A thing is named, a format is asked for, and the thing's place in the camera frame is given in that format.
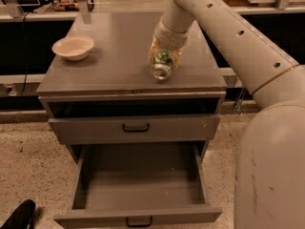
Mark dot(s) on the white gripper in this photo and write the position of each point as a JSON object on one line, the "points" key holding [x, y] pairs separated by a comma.
{"points": [[169, 37]]}

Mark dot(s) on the green soda can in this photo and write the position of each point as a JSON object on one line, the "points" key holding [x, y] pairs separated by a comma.
{"points": [[162, 64]]}

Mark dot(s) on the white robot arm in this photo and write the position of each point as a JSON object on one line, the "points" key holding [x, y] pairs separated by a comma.
{"points": [[269, 184]]}

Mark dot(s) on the grey drawer cabinet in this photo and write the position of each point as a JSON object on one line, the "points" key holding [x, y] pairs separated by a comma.
{"points": [[115, 78]]}

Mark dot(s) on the closed grey upper drawer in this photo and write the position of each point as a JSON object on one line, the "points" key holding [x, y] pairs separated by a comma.
{"points": [[134, 129]]}

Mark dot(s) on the open grey lower drawer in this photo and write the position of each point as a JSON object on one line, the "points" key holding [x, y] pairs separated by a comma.
{"points": [[138, 186]]}

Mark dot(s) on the white bowl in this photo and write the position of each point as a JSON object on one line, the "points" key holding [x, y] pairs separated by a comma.
{"points": [[73, 48]]}

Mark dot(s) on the black shoe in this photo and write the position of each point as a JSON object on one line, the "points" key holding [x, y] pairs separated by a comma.
{"points": [[21, 217]]}

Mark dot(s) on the metal railing frame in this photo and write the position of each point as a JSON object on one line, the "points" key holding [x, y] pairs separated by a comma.
{"points": [[95, 4]]}

